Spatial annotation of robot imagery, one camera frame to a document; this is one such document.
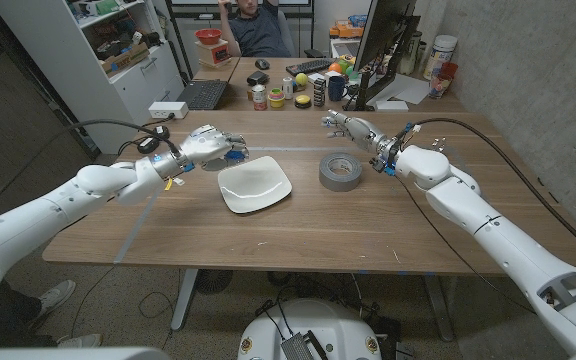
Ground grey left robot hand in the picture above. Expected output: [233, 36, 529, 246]
[156, 124, 250, 180]

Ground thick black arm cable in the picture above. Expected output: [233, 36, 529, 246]
[0, 118, 183, 224]
[401, 117, 576, 269]

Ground black pouch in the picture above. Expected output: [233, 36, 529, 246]
[246, 70, 271, 87]

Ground grey office chair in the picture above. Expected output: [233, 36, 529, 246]
[275, 9, 299, 58]

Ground flat white box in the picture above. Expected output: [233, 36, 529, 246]
[374, 100, 410, 112]

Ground black and white block tower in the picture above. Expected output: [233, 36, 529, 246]
[313, 77, 327, 108]

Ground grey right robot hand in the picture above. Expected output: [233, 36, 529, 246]
[321, 109, 404, 176]

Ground wooden desk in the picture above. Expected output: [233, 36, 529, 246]
[192, 55, 467, 113]

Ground grey duct tape roll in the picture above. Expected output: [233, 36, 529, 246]
[318, 152, 364, 193]

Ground patterned cup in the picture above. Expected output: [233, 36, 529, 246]
[428, 73, 452, 100]

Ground person in white sneakers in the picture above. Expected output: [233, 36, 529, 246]
[0, 279, 103, 350]

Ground white paper sheets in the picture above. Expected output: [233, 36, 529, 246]
[367, 73, 432, 106]

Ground white shelving cabinet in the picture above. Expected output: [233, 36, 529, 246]
[0, 0, 185, 155]

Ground white square paper plate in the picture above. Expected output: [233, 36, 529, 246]
[217, 155, 293, 215]

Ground red bowl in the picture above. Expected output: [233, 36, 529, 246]
[194, 28, 223, 46]

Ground white robot torso base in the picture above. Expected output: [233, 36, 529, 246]
[237, 298, 383, 360]

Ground wooden box with red panel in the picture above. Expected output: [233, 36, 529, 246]
[195, 39, 232, 69]

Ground brown cardboard box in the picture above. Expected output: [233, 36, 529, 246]
[100, 42, 152, 76]

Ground grey metal table leg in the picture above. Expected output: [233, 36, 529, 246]
[170, 268, 199, 331]
[423, 274, 457, 342]

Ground dark blue mug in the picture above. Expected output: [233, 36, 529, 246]
[327, 75, 350, 103]

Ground black laptop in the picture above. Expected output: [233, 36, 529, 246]
[175, 55, 242, 111]

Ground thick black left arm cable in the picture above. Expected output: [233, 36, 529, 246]
[0, 118, 183, 224]

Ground black keyboard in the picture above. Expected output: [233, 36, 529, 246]
[285, 58, 337, 77]

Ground whiteboard with black frame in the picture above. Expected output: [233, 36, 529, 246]
[165, 0, 317, 21]

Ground black computer monitor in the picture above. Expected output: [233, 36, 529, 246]
[342, 0, 422, 112]

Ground seated person in dark shirt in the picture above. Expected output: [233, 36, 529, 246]
[217, 0, 293, 59]

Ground orange case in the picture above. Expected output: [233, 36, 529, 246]
[328, 19, 367, 40]

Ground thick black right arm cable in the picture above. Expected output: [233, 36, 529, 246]
[401, 117, 576, 269]

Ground white canister with lid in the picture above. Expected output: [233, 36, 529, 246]
[422, 34, 459, 81]

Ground stack of coloured cups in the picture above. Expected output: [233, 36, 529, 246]
[267, 87, 286, 109]

